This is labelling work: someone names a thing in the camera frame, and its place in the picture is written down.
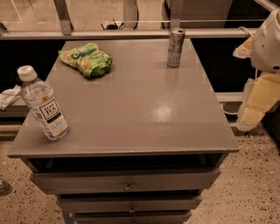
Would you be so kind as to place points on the white wipes packet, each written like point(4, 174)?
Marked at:
point(8, 96)

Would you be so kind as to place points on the top grey drawer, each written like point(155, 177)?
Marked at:
point(132, 181)

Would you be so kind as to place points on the bottom grey drawer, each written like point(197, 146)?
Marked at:
point(159, 217)

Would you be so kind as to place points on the grey drawer cabinet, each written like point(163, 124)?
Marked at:
point(142, 115)

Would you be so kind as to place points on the metal railing frame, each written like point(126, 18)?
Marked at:
point(76, 19)

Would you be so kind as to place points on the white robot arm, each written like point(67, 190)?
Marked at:
point(265, 49)

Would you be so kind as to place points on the grey drawer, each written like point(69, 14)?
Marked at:
point(159, 217)
point(132, 181)
point(130, 204)

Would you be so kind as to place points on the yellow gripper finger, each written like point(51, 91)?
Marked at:
point(259, 96)
point(243, 51)

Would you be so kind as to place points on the silver blue redbull can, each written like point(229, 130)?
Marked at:
point(177, 37)

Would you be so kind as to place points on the clear plastic tea bottle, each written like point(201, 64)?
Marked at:
point(41, 101)

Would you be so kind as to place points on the middle grey drawer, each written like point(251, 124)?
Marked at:
point(130, 204)

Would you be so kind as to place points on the green snack bag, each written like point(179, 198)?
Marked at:
point(89, 59)

